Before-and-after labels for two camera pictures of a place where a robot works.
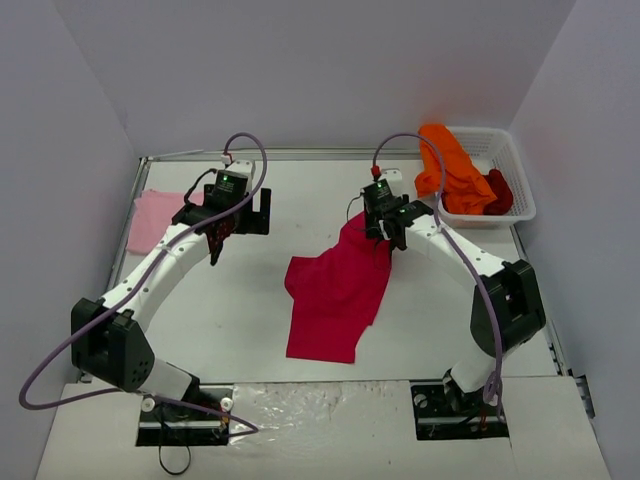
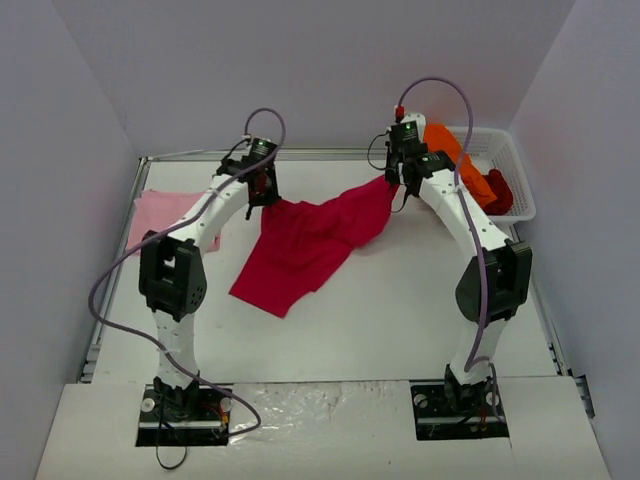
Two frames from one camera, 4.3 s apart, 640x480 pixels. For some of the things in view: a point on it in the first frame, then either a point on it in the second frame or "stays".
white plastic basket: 493,149 stays
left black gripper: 216,236 to 261,193
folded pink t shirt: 153,212 stays
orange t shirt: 464,192 stays
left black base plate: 162,423 stays
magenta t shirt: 333,295 to 301,248
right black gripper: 379,230 to 393,173
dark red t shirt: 502,192 stays
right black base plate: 442,411 stays
